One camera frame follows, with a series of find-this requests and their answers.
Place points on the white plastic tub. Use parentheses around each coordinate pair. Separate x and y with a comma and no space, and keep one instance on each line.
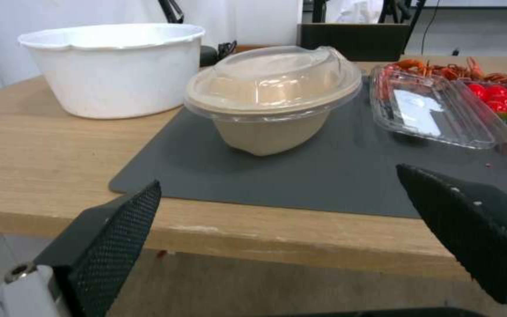
(110,71)

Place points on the dark box with frame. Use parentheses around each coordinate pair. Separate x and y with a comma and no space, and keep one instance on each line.
(350,41)

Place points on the black round object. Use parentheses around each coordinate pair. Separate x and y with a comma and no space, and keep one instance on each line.
(207,55)

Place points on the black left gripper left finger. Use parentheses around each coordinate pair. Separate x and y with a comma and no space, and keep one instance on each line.
(104,251)

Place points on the clear plastic clamshell takeout box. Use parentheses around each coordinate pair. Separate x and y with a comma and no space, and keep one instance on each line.
(447,105)

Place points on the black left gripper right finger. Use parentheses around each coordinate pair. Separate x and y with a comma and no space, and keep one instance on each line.
(478,224)

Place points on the dark grey table mat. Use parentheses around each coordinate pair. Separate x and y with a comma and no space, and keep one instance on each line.
(315,165)

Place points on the beige bowl with clear lid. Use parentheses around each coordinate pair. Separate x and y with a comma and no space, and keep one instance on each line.
(275,95)

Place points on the red crayfish pile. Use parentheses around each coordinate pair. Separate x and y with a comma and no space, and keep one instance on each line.
(451,68)

